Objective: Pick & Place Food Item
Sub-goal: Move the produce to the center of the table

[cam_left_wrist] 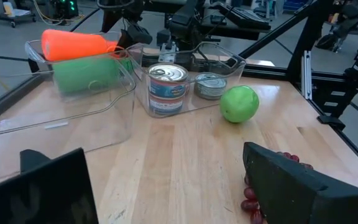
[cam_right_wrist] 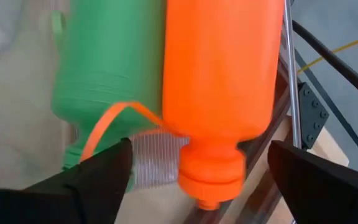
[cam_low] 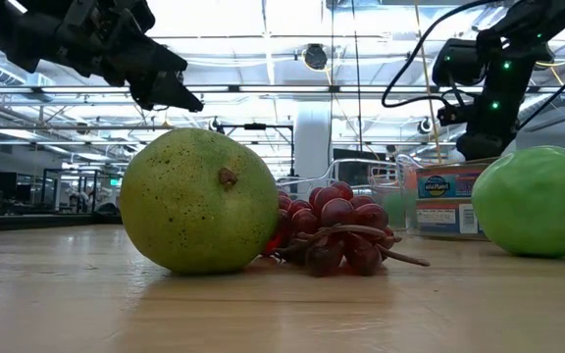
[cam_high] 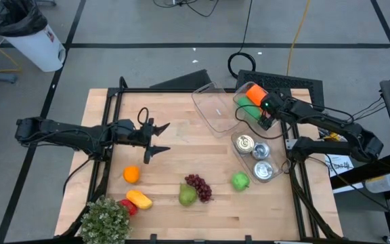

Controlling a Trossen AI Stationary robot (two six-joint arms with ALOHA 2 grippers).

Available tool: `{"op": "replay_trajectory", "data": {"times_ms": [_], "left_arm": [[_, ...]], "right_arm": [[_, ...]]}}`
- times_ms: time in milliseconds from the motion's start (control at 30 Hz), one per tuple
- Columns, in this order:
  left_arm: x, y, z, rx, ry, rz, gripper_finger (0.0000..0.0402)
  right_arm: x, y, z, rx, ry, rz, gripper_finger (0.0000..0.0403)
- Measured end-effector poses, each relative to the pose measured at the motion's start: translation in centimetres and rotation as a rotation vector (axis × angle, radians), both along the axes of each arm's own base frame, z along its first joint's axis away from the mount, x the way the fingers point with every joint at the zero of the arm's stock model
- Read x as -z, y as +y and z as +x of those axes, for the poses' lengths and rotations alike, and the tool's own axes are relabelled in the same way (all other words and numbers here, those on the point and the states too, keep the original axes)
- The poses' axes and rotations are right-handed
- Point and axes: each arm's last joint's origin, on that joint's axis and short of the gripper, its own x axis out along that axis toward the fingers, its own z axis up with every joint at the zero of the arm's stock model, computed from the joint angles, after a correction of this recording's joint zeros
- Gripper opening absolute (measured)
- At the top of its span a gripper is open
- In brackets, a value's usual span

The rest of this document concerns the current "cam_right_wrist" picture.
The clear plastic bin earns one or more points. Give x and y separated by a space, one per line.
157 161

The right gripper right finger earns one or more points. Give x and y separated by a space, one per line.
322 193

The green plastic bottle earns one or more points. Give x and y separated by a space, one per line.
110 62

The orange plastic bottle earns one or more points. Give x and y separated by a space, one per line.
219 77

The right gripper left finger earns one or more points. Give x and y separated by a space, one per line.
73 193

